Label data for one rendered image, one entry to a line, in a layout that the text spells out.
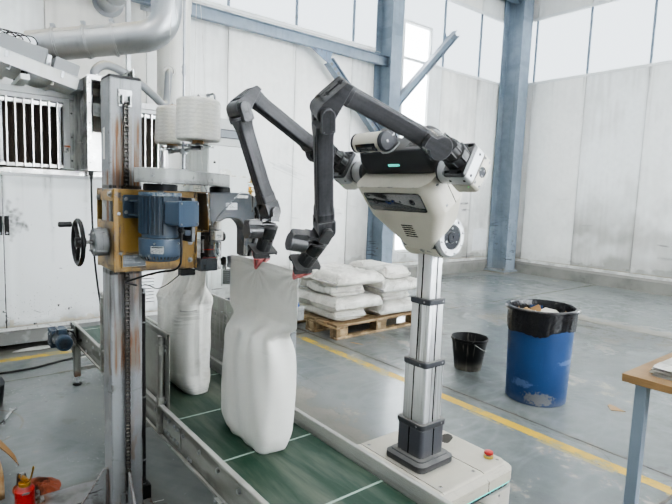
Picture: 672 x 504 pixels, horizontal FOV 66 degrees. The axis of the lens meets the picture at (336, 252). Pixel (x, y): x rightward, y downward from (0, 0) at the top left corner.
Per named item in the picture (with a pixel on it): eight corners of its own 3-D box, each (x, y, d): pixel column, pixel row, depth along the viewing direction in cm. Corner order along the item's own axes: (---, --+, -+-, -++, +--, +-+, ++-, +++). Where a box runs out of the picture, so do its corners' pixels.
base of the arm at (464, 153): (457, 146, 171) (443, 177, 169) (444, 132, 167) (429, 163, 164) (478, 145, 165) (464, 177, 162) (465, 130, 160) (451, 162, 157)
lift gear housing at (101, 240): (110, 257, 195) (110, 227, 194) (94, 257, 191) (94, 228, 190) (102, 253, 203) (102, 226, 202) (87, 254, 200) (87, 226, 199)
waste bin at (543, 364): (587, 399, 358) (595, 308, 351) (548, 417, 326) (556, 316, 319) (524, 379, 395) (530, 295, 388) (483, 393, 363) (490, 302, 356)
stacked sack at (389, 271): (413, 278, 555) (414, 265, 554) (384, 281, 528) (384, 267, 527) (371, 270, 607) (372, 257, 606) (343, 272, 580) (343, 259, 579)
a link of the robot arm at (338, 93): (340, 75, 133) (328, 65, 141) (314, 121, 138) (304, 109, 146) (458, 143, 156) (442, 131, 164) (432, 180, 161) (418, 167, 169)
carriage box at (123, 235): (197, 268, 212) (198, 191, 209) (111, 273, 191) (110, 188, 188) (175, 260, 231) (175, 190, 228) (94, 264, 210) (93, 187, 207)
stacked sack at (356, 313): (368, 318, 513) (368, 306, 512) (333, 323, 486) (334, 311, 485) (327, 305, 565) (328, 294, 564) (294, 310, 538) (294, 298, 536)
